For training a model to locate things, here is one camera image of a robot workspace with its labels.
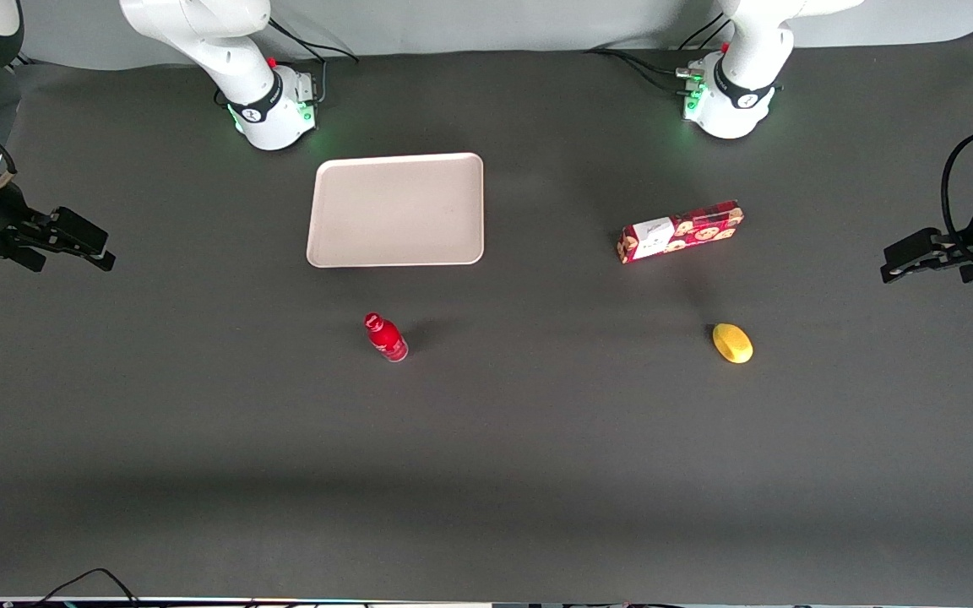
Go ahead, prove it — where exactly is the red coke bottle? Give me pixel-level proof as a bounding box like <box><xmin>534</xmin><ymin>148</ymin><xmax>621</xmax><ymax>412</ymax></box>
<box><xmin>364</xmin><ymin>312</ymin><xmax>410</xmax><ymax>363</ymax></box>

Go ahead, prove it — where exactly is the dark grey table mat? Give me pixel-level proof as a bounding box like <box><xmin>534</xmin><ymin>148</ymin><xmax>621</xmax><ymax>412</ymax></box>
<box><xmin>0</xmin><ymin>30</ymin><xmax>973</xmax><ymax>602</ymax></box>

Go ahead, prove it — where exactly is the beige plastic tray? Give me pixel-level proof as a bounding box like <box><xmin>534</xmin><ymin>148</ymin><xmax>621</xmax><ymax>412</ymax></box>
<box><xmin>307</xmin><ymin>152</ymin><xmax>485</xmax><ymax>269</ymax></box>

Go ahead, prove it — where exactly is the black left base cable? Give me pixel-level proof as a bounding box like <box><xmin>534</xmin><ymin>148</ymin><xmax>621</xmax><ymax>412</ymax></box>
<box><xmin>677</xmin><ymin>10</ymin><xmax>728</xmax><ymax>52</ymax></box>
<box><xmin>584</xmin><ymin>48</ymin><xmax>690</xmax><ymax>95</ymax></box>

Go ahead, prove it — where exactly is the thin black cable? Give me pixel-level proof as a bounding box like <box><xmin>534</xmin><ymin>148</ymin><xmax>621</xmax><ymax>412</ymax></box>
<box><xmin>30</xmin><ymin>568</ymin><xmax>143</xmax><ymax>608</ymax></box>

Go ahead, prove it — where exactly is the yellow lemon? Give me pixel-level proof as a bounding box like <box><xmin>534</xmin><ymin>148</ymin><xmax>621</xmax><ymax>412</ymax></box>
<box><xmin>712</xmin><ymin>323</ymin><xmax>754</xmax><ymax>365</ymax></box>

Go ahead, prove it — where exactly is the black right base cable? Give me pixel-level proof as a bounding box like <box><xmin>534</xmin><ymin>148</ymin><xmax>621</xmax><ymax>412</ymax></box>
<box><xmin>267</xmin><ymin>17</ymin><xmax>361</xmax><ymax>106</ymax></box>

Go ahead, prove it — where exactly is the black base cable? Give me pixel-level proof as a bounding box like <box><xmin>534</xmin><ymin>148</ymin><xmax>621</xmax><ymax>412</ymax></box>
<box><xmin>677</xmin><ymin>10</ymin><xmax>728</xmax><ymax>52</ymax></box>
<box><xmin>584</xmin><ymin>48</ymin><xmax>690</xmax><ymax>95</ymax></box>
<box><xmin>267</xmin><ymin>17</ymin><xmax>361</xmax><ymax>106</ymax></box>

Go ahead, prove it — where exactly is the red cookie box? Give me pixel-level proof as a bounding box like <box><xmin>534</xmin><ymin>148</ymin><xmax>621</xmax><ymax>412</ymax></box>
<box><xmin>617</xmin><ymin>199</ymin><xmax>745</xmax><ymax>265</ymax></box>

